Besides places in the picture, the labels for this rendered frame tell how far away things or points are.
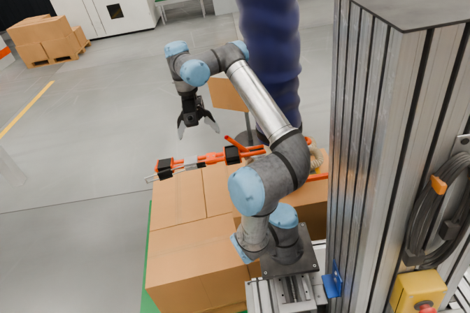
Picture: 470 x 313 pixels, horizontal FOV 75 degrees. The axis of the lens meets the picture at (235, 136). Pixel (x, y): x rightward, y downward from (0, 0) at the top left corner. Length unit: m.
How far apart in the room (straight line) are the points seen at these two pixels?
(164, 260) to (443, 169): 1.72
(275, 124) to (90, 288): 2.34
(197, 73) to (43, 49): 7.51
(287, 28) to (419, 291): 0.87
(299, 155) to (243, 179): 0.16
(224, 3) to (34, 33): 4.50
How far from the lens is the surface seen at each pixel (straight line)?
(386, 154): 0.53
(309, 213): 1.66
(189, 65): 0.88
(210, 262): 1.95
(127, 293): 2.72
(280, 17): 1.17
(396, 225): 0.68
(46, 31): 8.11
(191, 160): 1.57
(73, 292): 2.95
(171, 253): 2.06
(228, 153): 1.55
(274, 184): 0.74
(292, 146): 0.80
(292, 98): 1.33
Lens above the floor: 2.17
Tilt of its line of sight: 36 degrees down
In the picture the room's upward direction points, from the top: 11 degrees counter-clockwise
